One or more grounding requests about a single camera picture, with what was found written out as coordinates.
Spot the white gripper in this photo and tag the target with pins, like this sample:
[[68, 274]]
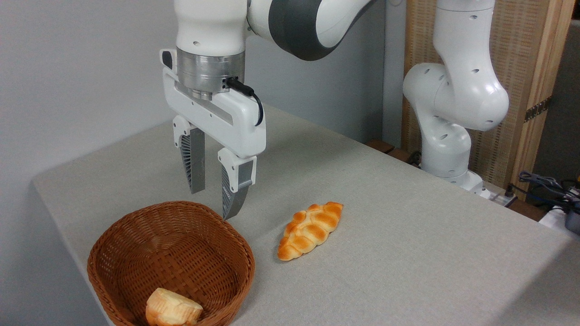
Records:
[[240, 122]]

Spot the braided golden bread loaf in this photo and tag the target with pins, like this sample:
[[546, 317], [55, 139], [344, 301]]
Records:
[[310, 228]]

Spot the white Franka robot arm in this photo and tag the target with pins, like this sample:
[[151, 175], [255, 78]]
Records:
[[457, 90]]

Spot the brown wicker basket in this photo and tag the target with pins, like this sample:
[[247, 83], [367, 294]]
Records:
[[181, 235]]

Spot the small pale bread roll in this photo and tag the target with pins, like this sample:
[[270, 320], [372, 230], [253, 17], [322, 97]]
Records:
[[174, 310]]

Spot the brown wooden ledge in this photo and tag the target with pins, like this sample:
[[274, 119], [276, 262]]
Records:
[[380, 146]]

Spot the bamboo folding screen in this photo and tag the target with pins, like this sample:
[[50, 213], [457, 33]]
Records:
[[516, 54]]

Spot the dark metal screen hinge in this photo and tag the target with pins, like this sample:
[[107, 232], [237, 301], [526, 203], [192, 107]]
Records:
[[538, 109]]

